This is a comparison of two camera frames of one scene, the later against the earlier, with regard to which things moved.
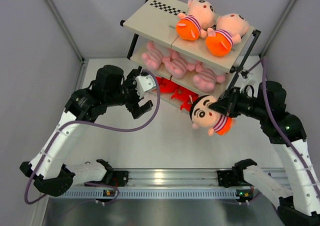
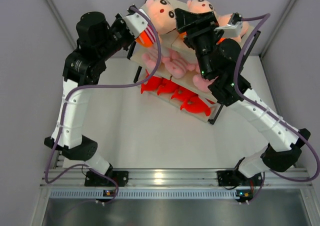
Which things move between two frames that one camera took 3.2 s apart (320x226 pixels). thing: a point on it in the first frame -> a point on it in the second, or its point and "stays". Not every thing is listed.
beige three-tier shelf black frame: [184, 53] stays
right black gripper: [227, 105] -> [193, 33]
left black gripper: [133, 108] -> [119, 22]
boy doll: [202, 115] -> [163, 13]
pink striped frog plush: [176, 66] stays
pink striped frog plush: [206, 79] stays
